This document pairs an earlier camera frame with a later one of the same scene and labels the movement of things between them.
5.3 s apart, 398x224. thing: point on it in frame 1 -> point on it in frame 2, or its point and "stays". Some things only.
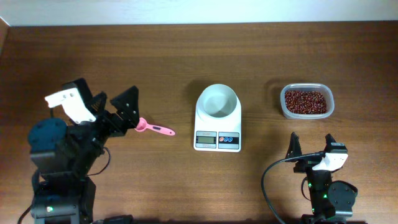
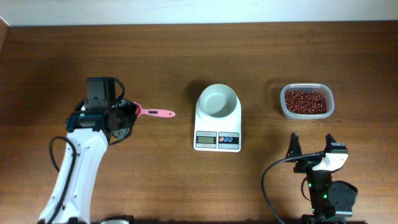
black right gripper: (308, 167) stays
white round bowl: (217, 101) stays
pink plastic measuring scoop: (142, 125) -> (154, 112)
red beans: (306, 102) stays
